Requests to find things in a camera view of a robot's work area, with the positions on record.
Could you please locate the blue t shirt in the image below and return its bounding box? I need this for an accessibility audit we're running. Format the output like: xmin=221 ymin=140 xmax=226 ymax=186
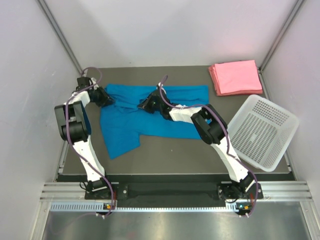
xmin=100 ymin=84 xmax=200 ymax=159

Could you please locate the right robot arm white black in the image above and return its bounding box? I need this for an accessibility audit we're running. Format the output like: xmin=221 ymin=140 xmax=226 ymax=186
xmin=137 ymin=83 xmax=259 ymax=203

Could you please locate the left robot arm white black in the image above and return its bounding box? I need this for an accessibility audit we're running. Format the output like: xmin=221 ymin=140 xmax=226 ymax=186
xmin=54 ymin=76 xmax=115 ymax=199

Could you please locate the folded pink t shirt stack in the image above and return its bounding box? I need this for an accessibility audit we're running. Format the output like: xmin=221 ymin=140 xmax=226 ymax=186
xmin=208 ymin=60 xmax=263 ymax=97

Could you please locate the white perforated plastic basket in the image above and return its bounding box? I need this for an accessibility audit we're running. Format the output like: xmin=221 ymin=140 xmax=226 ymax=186
xmin=228 ymin=94 xmax=299 ymax=172

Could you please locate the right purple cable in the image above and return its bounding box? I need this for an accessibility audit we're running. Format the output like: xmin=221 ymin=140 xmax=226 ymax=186
xmin=158 ymin=74 xmax=260 ymax=217

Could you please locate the purple cable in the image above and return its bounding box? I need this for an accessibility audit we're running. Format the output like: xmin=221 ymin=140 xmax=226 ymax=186
xmin=65 ymin=66 xmax=118 ymax=221
xmin=158 ymin=74 xmax=260 ymax=217

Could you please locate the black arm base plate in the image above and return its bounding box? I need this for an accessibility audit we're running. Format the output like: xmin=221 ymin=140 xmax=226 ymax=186
xmin=84 ymin=173 xmax=295 ymax=208

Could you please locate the left aluminium corner post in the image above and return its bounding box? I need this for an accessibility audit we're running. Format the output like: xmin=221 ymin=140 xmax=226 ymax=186
xmin=36 ymin=0 xmax=82 ymax=74

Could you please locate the aluminium corner post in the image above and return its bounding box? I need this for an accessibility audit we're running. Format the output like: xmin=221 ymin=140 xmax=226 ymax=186
xmin=36 ymin=0 xmax=82 ymax=74
xmin=258 ymin=0 xmax=306 ymax=73

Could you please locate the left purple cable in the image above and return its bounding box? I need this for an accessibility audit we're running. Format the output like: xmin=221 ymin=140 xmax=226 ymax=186
xmin=65 ymin=66 xmax=118 ymax=221

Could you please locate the slotted grey cable duct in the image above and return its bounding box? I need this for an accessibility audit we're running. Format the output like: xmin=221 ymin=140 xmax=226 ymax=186
xmin=49 ymin=201 xmax=253 ymax=213

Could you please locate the aluminium frame rail front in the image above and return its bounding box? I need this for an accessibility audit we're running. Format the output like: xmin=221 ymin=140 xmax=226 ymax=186
xmin=40 ymin=181 xmax=313 ymax=202

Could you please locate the right aluminium corner post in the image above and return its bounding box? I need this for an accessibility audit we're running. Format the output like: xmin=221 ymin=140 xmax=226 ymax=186
xmin=258 ymin=0 xmax=306 ymax=73

